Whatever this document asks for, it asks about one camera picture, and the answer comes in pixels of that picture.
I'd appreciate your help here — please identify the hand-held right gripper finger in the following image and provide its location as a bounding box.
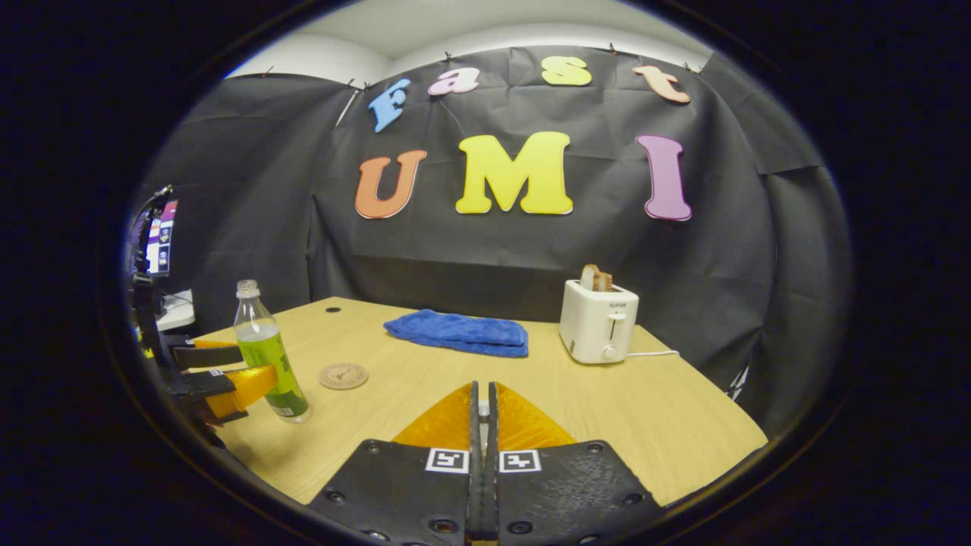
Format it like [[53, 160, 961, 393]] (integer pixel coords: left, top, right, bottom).
[[484, 381, 665, 545], [306, 381, 484, 544]]

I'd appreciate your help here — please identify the green label water bottle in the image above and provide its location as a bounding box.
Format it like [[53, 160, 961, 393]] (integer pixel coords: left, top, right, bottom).
[[233, 279, 313, 425]]

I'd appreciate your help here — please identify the round wooden coaster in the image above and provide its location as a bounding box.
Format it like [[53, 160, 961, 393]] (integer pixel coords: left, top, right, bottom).
[[318, 362, 370, 391]]

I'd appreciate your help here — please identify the white side desk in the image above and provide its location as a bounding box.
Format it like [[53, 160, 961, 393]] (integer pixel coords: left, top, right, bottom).
[[156, 290, 196, 333]]

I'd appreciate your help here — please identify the computer monitor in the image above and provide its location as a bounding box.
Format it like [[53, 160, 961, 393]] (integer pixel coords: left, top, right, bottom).
[[144, 199, 181, 278]]

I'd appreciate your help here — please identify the blue folded towel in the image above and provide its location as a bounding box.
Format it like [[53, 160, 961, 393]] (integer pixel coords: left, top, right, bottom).
[[383, 309, 529, 359]]

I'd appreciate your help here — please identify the black backdrop cloth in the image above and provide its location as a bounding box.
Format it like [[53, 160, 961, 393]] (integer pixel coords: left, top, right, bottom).
[[137, 44, 855, 438]]

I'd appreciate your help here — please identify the white toaster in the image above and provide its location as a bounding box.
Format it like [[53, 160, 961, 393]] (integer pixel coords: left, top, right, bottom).
[[558, 279, 640, 366]]

